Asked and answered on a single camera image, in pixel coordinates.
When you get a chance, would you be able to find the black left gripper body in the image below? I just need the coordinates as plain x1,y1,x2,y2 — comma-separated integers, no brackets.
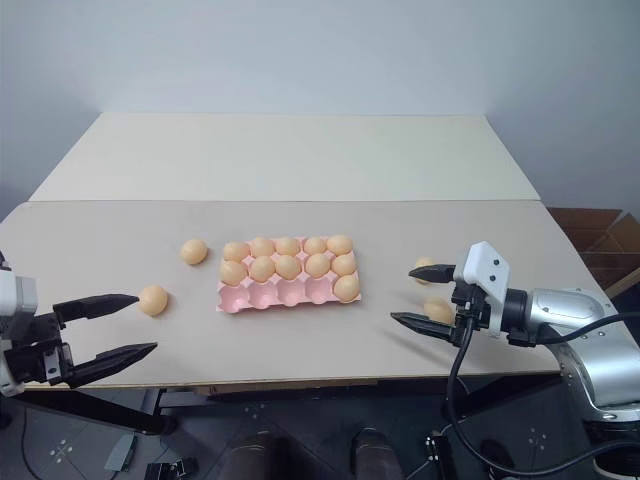
2,309,77,390

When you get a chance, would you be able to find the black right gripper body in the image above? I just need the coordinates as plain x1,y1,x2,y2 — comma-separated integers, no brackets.
449,278,495,348

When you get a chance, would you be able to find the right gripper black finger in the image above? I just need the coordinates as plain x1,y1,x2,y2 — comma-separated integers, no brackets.
390,312,458,344
408,263,458,286

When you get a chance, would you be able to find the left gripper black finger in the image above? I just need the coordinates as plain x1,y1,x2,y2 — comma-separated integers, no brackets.
52,293,141,324
64,341,159,390

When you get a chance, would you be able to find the pink egg tray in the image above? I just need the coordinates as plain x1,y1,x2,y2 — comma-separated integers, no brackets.
215,235,363,315

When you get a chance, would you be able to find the black floor device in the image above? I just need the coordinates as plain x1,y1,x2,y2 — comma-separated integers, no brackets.
144,457,197,480

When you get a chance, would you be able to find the black floor box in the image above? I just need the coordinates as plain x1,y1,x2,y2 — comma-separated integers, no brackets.
423,433,454,480

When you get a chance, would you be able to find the brown cardboard box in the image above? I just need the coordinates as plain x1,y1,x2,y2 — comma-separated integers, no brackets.
547,206,640,301

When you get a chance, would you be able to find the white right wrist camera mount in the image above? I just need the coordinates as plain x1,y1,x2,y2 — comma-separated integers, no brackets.
452,241,513,342

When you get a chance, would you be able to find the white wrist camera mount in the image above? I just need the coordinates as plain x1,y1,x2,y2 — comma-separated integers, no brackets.
0,269,39,398
452,241,513,342

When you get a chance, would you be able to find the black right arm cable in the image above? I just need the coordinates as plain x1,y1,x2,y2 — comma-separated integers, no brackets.
446,312,640,474
537,314,640,347

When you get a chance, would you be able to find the black table frame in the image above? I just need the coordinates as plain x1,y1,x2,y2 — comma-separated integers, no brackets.
0,374,569,437

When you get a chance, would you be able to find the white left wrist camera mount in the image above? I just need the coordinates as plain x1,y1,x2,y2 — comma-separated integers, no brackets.
0,269,39,398

